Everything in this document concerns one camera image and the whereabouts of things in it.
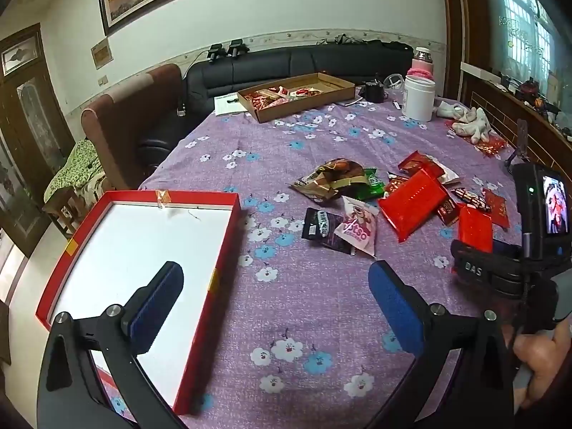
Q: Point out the pink thermos bottle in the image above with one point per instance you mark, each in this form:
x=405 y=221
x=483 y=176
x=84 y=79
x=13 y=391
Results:
x=421 y=65

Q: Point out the white flat packet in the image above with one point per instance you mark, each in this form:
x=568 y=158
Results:
x=449 y=174

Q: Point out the red glitter envelope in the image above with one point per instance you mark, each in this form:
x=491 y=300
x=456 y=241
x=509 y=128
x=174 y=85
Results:
x=491 y=146

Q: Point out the red box with white inside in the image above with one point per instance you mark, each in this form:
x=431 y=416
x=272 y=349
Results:
x=134 y=254

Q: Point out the small brown packet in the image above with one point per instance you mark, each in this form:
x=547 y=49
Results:
x=447 y=212

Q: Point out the black leather sofa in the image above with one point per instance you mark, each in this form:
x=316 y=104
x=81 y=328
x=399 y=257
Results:
x=250 y=71

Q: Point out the brown armchair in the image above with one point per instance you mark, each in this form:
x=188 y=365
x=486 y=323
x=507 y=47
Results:
x=129 y=125

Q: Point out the black snack packet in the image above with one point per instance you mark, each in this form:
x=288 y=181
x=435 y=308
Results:
x=319 y=228

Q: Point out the purple floral tablecloth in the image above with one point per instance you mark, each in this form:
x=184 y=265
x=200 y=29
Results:
x=313 y=321

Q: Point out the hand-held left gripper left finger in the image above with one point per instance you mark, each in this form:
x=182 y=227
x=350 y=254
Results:
x=156 y=306

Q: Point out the black binder clip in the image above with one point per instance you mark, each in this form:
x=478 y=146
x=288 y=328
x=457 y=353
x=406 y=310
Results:
x=374 y=91

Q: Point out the wooden glass door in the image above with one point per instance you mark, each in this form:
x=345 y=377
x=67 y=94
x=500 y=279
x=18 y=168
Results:
x=27 y=143

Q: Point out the dark red gold packet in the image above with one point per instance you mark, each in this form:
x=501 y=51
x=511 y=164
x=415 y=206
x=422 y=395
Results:
x=418 y=164

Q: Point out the small red packet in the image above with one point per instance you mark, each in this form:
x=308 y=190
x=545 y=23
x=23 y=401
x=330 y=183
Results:
x=474 y=230

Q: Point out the red envelope with gold print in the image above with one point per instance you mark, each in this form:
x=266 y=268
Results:
x=498 y=208

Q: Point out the green snack packet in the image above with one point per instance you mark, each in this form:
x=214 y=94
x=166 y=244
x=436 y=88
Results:
x=372 y=187

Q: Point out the flat cardboard box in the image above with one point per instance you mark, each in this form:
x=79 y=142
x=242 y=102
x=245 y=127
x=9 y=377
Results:
x=286 y=109

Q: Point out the wooden stool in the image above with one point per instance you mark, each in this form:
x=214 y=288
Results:
x=62 y=205

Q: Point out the pile of red candy packets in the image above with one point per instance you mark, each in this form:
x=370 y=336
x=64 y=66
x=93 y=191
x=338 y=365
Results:
x=277 y=96

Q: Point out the pink and white snack packet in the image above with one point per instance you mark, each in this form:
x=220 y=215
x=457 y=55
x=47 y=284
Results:
x=359 y=228

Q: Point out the large shiny red packet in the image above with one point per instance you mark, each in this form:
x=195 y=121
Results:
x=413 y=203

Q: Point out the black device on sofa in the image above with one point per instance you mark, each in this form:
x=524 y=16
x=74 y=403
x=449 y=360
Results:
x=235 y=49
x=215 y=52

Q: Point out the small wall plaque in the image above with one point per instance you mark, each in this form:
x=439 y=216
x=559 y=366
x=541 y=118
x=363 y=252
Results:
x=101 y=53

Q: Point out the clear plastic cup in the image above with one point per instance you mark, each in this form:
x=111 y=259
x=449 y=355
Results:
x=394 y=81

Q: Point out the brown sesame snack packet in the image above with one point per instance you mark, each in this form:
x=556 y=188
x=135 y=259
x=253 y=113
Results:
x=328 y=181

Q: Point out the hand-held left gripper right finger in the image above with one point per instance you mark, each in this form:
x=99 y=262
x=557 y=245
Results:
x=395 y=308

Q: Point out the person's right hand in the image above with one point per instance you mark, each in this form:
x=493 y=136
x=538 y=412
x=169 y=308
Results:
x=540 y=357

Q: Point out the white notebook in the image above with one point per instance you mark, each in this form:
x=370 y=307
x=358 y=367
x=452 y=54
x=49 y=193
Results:
x=225 y=103

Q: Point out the wall socket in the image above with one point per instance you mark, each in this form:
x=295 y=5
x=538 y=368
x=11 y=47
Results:
x=103 y=81

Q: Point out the green floral cloth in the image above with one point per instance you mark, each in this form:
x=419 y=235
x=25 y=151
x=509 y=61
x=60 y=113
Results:
x=76 y=165

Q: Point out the black phone stand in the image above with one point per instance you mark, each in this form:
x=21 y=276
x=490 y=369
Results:
x=522 y=140

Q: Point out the white plastic jar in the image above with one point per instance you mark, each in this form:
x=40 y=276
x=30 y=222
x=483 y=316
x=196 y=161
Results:
x=418 y=100

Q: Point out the dark patterned small packet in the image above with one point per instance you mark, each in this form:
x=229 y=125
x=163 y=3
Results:
x=471 y=197

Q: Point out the wooden sideboard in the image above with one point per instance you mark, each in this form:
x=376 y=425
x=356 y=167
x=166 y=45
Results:
x=514 y=111

